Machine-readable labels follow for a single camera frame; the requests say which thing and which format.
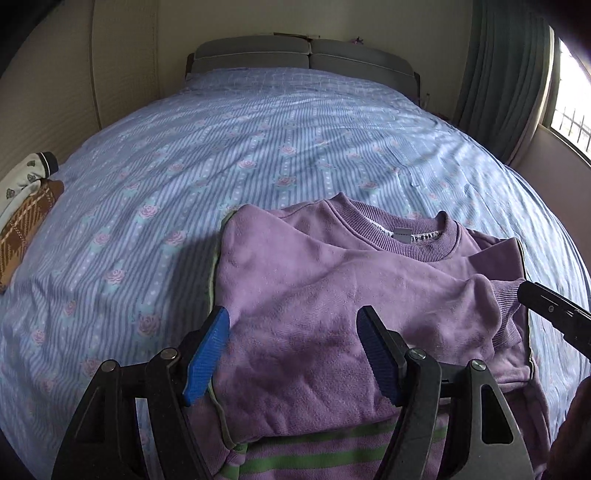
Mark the window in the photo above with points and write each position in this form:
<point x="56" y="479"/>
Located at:
<point x="570" y="99"/>

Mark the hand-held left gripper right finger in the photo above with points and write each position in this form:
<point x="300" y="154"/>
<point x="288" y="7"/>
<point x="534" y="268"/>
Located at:
<point x="377" y="351"/>

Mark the grey padded headboard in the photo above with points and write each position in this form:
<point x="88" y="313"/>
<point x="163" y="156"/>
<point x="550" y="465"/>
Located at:
<point x="304" y="57"/>

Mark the blue floral striped bedsheet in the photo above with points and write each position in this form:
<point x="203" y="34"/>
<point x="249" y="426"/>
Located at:
<point x="231" y="152"/>

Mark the purple sweatshirt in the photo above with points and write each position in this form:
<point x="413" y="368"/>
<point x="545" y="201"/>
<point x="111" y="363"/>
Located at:
<point x="369" y="318"/>

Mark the brown plaid garment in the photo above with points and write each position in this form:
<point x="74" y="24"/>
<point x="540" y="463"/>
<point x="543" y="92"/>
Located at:
<point x="23" y="228"/>

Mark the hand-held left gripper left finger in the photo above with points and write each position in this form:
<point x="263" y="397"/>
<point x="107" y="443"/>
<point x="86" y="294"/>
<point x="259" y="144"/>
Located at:
<point x="206" y="349"/>

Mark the beige wardrobe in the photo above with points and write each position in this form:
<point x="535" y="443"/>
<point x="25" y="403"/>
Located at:
<point x="60" y="69"/>

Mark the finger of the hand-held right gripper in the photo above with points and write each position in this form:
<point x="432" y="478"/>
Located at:
<point x="554" y="310"/>

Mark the teal curtain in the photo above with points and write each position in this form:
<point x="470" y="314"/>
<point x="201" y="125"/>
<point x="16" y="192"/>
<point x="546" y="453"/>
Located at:
<point x="508" y="78"/>

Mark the white patterned garment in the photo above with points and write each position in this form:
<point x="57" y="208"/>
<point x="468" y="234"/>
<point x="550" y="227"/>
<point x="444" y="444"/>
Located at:
<point x="23" y="182"/>

